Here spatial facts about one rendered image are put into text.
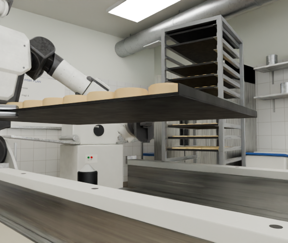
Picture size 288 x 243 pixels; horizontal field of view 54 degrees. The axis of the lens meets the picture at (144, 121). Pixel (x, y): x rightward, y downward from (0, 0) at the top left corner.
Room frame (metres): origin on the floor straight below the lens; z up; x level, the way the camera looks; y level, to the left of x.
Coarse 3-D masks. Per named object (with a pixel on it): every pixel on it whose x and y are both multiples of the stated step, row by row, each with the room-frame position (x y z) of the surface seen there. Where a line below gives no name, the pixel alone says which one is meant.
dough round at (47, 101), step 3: (45, 99) 0.49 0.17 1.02; (48, 99) 0.48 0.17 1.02; (51, 99) 0.48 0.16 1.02; (54, 99) 0.48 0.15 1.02; (57, 99) 0.48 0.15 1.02; (60, 99) 0.49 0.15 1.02; (42, 102) 0.50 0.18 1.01; (45, 102) 0.49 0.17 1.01; (48, 102) 0.48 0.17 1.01; (51, 102) 0.48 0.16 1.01; (54, 102) 0.48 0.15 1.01; (57, 102) 0.48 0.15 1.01; (60, 102) 0.49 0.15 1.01; (42, 105) 0.50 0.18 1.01; (45, 105) 0.49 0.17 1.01
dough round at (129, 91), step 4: (120, 88) 0.40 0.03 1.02; (124, 88) 0.39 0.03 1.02; (128, 88) 0.39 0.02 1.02; (132, 88) 0.39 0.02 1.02; (136, 88) 0.39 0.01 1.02; (140, 88) 0.40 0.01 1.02; (116, 92) 0.40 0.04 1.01; (120, 92) 0.39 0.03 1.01; (124, 92) 0.39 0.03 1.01; (128, 92) 0.39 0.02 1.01; (132, 92) 0.39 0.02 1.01; (136, 92) 0.39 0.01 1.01; (140, 92) 0.39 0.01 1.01; (144, 92) 0.40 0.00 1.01; (116, 96) 0.40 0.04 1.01; (120, 96) 0.39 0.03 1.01; (124, 96) 0.39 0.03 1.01; (128, 96) 0.39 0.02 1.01
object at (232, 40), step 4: (216, 20) 1.94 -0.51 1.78; (216, 24) 1.94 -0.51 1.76; (224, 28) 2.09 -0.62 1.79; (224, 32) 2.09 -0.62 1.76; (224, 36) 2.17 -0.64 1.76; (228, 36) 2.17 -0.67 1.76; (228, 40) 2.27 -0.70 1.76; (232, 40) 2.27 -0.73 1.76; (232, 44) 2.36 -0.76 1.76; (236, 44) 2.38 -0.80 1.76; (236, 48) 2.47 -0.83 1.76
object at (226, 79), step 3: (216, 75) 1.96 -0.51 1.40; (225, 75) 2.09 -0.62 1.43; (225, 78) 2.09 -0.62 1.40; (228, 78) 2.15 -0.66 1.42; (225, 81) 2.18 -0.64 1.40; (228, 81) 2.18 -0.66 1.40; (231, 81) 2.22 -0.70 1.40; (234, 81) 2.29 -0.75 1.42; (231, 84) 2.30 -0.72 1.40; (234, 84) 2.30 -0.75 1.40; (237, 84) 2.38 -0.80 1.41; (237, 87) 2.43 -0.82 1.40
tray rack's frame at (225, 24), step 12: (192, 24) 2.03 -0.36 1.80; (204, 24) 2.08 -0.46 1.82; (228, 24) 2.07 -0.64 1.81; (240, 48) 2.44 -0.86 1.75; (240, 60) 2.44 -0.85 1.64; (240, 72) 2.44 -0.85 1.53; (240, 84) 2.44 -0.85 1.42; (240, 96) 2.45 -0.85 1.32; (216, 120) 2.58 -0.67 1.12; (216, 132) 2.59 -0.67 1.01
